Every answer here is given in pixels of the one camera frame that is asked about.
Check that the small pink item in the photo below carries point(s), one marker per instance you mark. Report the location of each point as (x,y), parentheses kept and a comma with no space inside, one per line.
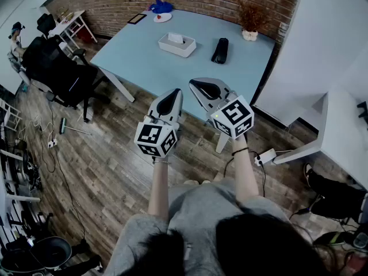
(148,7)

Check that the blue plush toy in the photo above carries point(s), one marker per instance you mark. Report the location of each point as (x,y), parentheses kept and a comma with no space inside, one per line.
(161,7)

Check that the dried brown plant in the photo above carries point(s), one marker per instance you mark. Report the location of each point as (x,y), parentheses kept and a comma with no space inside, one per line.
(253,16)

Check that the large black office chair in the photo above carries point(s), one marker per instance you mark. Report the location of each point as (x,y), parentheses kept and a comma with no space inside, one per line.
(54,68)

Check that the white table leg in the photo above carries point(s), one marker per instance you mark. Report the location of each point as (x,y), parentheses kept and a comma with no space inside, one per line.
(118,85)
(222,142)

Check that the white power strip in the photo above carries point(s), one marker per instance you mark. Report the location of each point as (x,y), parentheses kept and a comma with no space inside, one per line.
(266,156)
(52,143)

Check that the black case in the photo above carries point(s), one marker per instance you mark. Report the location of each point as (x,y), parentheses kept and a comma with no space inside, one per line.
(220,50)

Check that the white bumpy vase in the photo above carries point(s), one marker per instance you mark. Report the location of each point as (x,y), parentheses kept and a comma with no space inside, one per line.
(249,35)

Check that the white metal rack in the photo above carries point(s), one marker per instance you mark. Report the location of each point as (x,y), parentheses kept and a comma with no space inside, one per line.
(17,198)

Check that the white tissue box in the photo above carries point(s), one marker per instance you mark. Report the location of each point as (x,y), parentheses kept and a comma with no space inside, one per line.
(178,49)

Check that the person's beige shoe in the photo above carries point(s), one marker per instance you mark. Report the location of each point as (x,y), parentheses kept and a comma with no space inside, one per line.
(206,181)
(191,182)

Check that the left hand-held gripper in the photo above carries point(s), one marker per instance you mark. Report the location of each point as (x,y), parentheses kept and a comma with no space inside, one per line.
(149,135)

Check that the red bin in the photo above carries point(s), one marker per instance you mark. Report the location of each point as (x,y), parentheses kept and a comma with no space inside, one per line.
(84,34)

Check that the small white desk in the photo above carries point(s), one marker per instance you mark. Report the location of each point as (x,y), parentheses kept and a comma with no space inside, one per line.
(72,17)

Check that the white side desk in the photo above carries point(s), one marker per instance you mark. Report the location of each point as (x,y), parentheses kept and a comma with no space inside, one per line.
(345,137)

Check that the white plate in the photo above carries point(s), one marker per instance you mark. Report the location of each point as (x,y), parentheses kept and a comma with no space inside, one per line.
(164,18)

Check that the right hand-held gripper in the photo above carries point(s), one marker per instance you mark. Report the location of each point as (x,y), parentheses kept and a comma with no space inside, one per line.
(235,112)

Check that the person's left forearm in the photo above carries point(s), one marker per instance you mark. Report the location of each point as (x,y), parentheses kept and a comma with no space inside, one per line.
(158,188)

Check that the small black office chair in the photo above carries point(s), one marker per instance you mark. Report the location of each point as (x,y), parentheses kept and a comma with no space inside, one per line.
(46,23)

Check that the black picture frame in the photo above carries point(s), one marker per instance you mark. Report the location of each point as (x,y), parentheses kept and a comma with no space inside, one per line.
(137,19)

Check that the person's grey shirt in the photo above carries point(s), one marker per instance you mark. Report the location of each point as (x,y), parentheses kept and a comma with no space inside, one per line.
(198,211)

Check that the white stool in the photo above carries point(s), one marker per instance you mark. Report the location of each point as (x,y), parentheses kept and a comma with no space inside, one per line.
(10,116)

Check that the black wristband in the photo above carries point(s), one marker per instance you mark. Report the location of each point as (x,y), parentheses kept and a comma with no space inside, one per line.
(240,151)

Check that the person's right forearm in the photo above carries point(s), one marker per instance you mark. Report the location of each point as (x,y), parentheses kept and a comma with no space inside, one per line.
(244,174)

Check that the grey round bucket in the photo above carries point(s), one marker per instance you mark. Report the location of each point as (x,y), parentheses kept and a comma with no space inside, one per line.
(51,252)

